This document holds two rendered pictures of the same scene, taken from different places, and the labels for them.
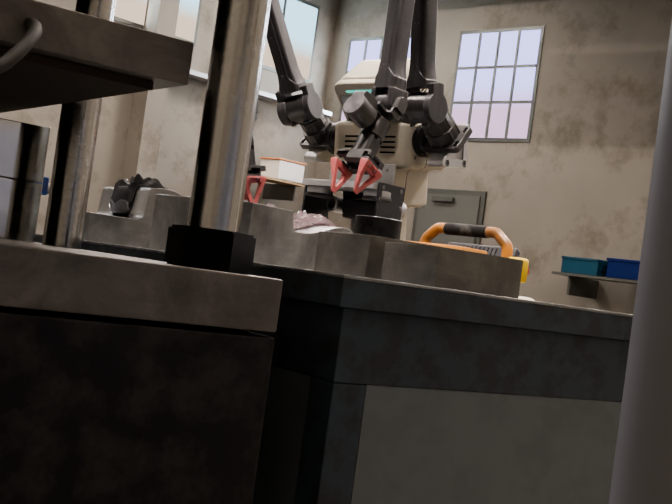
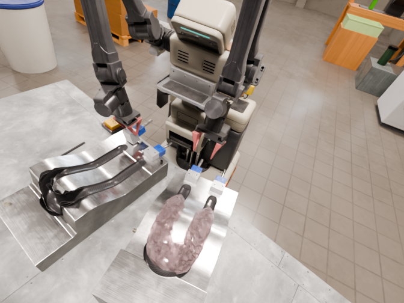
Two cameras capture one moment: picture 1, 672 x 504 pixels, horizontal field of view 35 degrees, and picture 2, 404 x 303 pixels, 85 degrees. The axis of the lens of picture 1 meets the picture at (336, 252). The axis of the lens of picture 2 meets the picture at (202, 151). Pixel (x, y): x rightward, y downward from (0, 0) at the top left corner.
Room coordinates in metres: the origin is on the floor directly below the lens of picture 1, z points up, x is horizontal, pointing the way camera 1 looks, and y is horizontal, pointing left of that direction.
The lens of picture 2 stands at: (1.97, 0.25, 1.57)
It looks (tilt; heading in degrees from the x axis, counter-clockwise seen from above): 45 degrees down; 333
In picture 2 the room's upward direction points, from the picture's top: 14 degrees clockwise
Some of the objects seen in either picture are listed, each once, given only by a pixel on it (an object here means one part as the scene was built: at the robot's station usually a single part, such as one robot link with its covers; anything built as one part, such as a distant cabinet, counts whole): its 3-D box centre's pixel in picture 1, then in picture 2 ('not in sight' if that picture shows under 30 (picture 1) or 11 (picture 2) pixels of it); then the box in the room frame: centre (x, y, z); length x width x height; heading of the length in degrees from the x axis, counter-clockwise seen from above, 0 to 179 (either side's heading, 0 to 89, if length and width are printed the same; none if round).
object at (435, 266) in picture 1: (451, 270); not in sight; (1.66, -0.18, 0.83); 0.17 x 0.13 x 0.06; 125
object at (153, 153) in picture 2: not in sight; (160, 149); (2.59, 0.13, 0.89); 0.13 x 0.05 x 0.05; 124
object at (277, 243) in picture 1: (283, 241); (181, 234); (2.24, 0.11, 0.85); 0.50 x 0.26 x 0.11; 142
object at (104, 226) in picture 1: (171, 223); (91, 181); (2.49, 0.38, 0.87); 0.50 x 0.26 x 0.14; 125
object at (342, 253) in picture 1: (388, 260); not in sight; (1.84, -0.09, 0.83); 0.20 x 0.15 x 0.07; 125
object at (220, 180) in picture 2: not in sight; (220, 180); (2.43, -0.09, 0.85); 0.13 x 0.05 x 0.05; 142
